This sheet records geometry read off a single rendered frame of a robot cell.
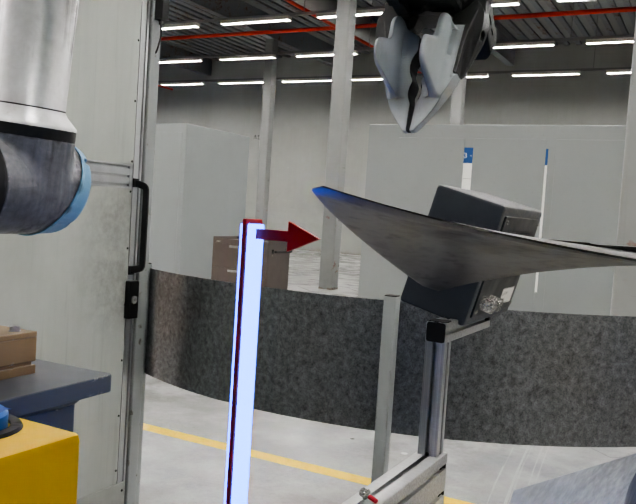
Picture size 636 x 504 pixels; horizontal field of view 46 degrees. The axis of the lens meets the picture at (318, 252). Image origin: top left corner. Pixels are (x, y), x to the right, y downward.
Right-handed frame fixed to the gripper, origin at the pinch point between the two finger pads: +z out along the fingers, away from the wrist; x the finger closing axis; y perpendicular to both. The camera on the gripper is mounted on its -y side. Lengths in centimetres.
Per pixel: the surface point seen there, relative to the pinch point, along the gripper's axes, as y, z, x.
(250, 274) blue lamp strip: 0.8, 13.8, -11.4
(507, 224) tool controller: -55, -9, -7
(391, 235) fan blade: 1.4, 9.8, 0.5
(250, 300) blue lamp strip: 0.0, 15.7, -11.4
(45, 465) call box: 20.7, 29.0, -7.8
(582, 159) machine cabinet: -548, -220, -93
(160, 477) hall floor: -227, 63, -190
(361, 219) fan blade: 5.2, 9.9, -0.3
